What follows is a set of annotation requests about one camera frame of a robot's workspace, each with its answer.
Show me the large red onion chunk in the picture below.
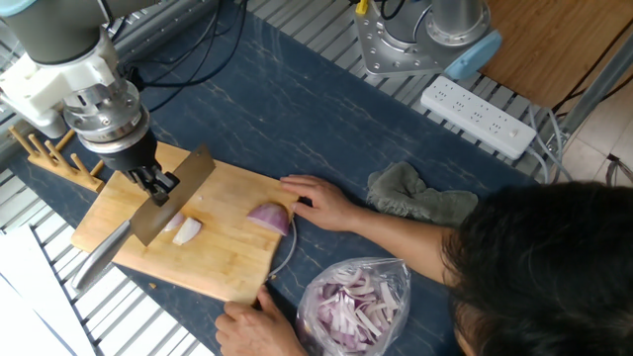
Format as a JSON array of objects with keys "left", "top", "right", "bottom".
[{"left": 245, "top": 202, "right": 292, "bottom": 237}]

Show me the small pale onion wedge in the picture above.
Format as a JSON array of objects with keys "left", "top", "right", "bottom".
[{"left": 171, "top": 216, "right": 203, "bottom": 247}]

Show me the white power strip cable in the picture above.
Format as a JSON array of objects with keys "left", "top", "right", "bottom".
[{"left": 523, "top": 145, "right": 551, "bottom": 185}]

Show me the thin grey cable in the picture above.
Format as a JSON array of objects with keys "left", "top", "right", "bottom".
[{"left": 527, "top": 104, "right": 575, "bottom": 184}]

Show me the person right forearm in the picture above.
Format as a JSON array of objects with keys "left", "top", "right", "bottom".
[{"left": 345, "top": 212, "right": 456, "bottom": 286}]

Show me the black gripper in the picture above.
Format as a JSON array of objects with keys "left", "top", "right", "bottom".
[{"left": 97, "top": 131, "right": 180, "bottom": 208}]

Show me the white power strip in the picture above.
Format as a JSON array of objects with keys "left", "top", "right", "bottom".
[{"left": 419, "top": 74, "right": 538, "bottom": 161}]

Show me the person left hand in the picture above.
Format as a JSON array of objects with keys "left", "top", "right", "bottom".
[{"left": 214, "top": 286, "right": 308, "bottom": 356}]

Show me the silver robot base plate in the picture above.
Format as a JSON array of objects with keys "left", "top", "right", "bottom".
[{"left": 353, "top": 0, "right": 459, "bottom": 79}]

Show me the grey green rag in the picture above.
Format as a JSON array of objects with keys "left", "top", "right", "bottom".
[{"left": 366, "top": 160, "right": 480, "bottom": 228}]

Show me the person head black hair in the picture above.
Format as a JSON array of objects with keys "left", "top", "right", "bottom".
[{"left": 441, "top": 181, "right": 633, "bottom": 356}]

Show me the dark cable bundle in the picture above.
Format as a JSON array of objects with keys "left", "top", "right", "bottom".
[{"left": 605, "top": 153, "right": 633, "bottom": 189}]

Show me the thin black cable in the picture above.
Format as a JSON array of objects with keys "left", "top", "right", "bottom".
[{"left": 551, "top": 27, "right": 633, "bottom": 118}]

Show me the steel handled cleaver knife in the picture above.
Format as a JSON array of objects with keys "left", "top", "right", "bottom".
[{"left": 70, "top": 143, "right": 218, "bottom": 292}]

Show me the bamboo wooden desk top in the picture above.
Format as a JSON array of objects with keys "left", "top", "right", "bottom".
[{"left": 479, "top": 0, "right": 633, "bottom": 110}]

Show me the small cut onion piece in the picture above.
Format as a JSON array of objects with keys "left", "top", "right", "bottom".
[{"left": 162, "top": 212, "right": 187, "bottom": 232}]

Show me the plain white paper sheet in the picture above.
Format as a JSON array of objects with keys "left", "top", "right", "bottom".
[{"left": 0, "top": 277, "right": 75, "bottom": 356}]

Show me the plastic bag of sliced onion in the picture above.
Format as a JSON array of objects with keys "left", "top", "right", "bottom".
[{"left": 296, "top": 255, "right": 411, "bottom": 356}]

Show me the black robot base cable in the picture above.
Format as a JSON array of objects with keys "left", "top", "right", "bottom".
[{"left": 378, "top": 0, "right": 412, "bottom": 24}]

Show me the wooden peg rack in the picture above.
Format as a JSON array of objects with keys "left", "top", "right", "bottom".
[{"left": 7, "top": 127, "right": 106, "bottom": 194}]

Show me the wooden cutting board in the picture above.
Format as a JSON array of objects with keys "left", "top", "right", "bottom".
[{"left": 70, "top": 141, "right": 300, "bottom": 304}]

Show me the aluminium frame post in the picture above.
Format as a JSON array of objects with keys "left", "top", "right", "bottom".
[{"left": 558, "top": 32, "right": 633, "bottom": 137}]

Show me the blue black cable bundle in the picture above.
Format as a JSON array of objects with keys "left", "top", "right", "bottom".
[{"left": 108, "top": 0, "right": 248, "bottom": 114}]

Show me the white printed paper sheet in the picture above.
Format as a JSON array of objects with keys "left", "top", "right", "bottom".
[{"left": 0, "top": 224, "right": 98, "bottom": 356}]

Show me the grey cord loop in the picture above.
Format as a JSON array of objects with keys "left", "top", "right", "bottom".
[{"left": 266, "top": 217, "right": 298, "bottom": 281}]

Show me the person right hand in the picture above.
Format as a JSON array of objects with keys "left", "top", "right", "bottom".
[{"left": 278, "top": 173, "right": 363, "bottom": 234}]

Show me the dark blue marbled mat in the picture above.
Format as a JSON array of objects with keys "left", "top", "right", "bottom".
[{"left": 7, "top": 9, "right": 544, "bottom": 356}]

